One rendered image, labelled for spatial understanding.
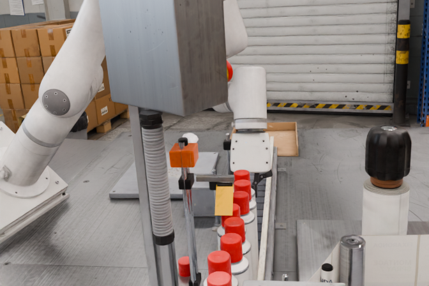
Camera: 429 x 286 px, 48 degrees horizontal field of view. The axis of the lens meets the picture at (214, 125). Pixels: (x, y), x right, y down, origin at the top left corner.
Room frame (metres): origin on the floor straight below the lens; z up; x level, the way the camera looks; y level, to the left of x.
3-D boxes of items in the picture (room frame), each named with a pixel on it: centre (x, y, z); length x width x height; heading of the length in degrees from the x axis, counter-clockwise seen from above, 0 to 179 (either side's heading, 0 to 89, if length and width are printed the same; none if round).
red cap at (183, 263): (0.95, 0.09, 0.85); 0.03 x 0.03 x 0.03
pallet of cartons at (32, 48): (4.93, 1.49, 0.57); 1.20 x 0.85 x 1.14; 162
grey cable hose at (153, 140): (0.67, 0.09, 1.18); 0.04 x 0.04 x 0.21
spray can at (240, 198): (0.80, -0.04, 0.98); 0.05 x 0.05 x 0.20
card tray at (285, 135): (1.80, -0.19, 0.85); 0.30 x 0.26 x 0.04; 171
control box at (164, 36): (0.72, 0.07, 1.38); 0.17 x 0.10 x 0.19; 46
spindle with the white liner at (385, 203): (0.85, -0.32, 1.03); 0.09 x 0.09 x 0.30
